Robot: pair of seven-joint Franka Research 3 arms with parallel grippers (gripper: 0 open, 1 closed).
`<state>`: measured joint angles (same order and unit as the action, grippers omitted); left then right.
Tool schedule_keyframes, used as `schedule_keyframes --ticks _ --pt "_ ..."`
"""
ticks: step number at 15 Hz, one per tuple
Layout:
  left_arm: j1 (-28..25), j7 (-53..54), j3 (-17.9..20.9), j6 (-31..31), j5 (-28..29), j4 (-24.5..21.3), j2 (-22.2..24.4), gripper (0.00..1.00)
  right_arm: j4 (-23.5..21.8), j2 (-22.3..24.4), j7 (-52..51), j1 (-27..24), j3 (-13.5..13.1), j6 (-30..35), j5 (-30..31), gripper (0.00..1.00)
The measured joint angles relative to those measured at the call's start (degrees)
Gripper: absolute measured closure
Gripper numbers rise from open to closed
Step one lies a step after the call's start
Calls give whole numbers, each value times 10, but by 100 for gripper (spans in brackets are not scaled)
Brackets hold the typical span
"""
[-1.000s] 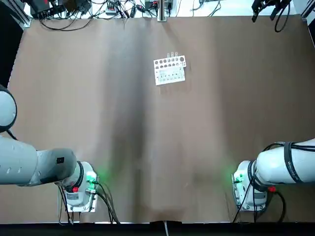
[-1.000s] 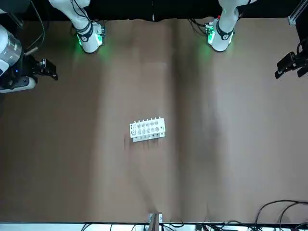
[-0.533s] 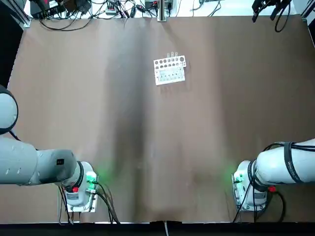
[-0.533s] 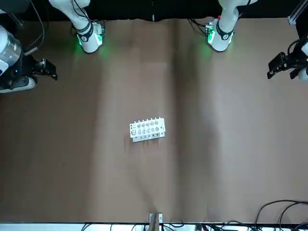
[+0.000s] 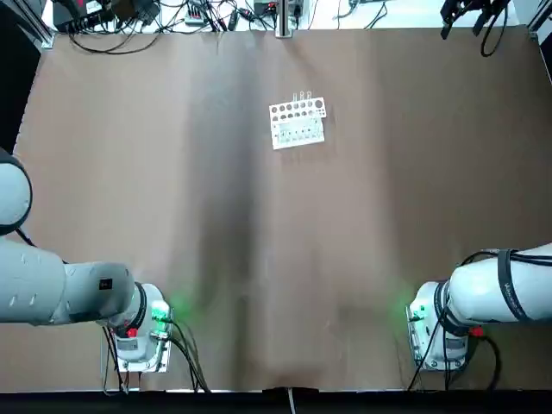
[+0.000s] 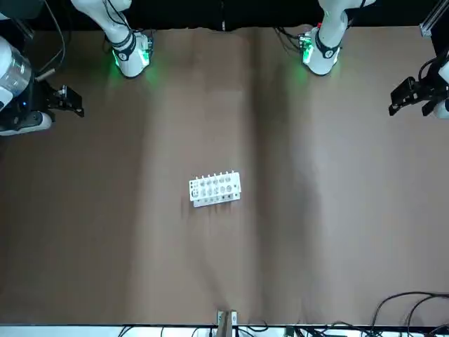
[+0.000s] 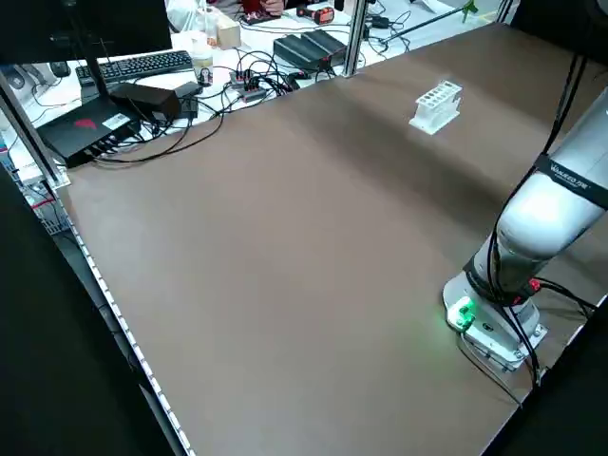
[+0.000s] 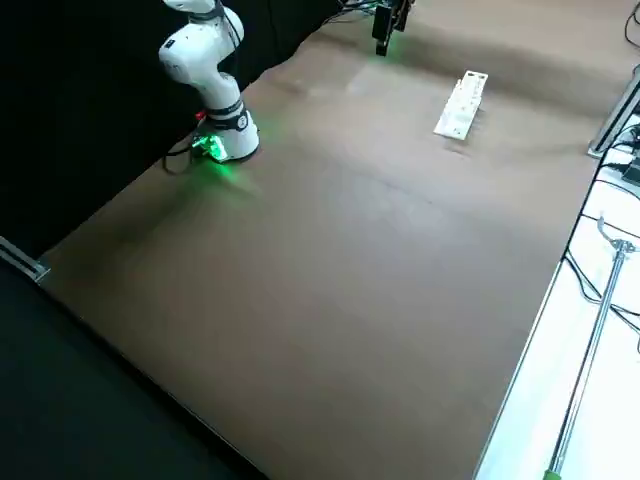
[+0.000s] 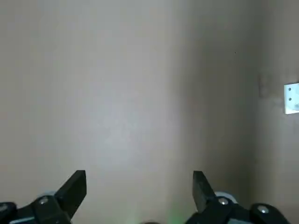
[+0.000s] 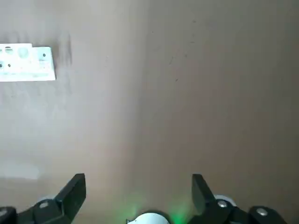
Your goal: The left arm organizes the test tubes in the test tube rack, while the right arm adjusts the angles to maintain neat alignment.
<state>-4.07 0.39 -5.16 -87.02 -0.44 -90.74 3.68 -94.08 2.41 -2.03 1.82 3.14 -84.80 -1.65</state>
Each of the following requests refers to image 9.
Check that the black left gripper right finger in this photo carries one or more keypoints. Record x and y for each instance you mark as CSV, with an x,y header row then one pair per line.
x,y
203,198

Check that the white test tube rack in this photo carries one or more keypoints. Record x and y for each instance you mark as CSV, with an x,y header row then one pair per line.
x,y
293,105

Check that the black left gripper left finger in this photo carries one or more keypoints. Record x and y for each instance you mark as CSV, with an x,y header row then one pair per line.
x,y
70,196

